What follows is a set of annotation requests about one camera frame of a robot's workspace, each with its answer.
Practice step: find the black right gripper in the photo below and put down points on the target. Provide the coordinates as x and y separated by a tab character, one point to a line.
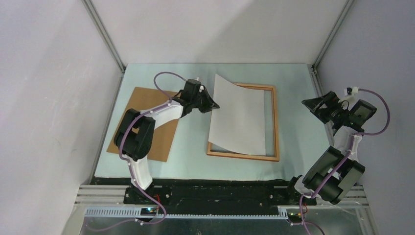
313	105

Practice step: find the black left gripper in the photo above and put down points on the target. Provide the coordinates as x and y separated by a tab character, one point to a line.
209	105

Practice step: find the sunset landscape photo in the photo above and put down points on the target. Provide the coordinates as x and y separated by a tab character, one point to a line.
239	124

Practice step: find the wooden picture frame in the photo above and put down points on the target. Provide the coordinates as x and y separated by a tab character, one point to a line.
276	155

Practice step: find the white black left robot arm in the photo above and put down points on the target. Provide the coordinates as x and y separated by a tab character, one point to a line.
134	135

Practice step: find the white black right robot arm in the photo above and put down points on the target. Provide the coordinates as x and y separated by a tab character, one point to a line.
337	170

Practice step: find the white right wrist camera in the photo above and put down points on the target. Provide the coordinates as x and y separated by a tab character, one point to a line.
350	91

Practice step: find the aluminium rail right side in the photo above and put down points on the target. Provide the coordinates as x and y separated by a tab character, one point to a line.
331	60

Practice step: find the aluminium rail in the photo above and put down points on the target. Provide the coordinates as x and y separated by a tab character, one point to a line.
107	40
331	60
114	195

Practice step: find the aluminium rail left side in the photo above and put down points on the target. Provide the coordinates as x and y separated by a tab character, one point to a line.
107	40

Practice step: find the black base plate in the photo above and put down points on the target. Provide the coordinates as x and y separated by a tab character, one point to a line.
220	200

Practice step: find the grey slotted cable duct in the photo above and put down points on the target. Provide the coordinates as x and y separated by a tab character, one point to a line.
139	212

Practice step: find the aluminium front rail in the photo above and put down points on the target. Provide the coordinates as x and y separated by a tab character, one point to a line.
114	195

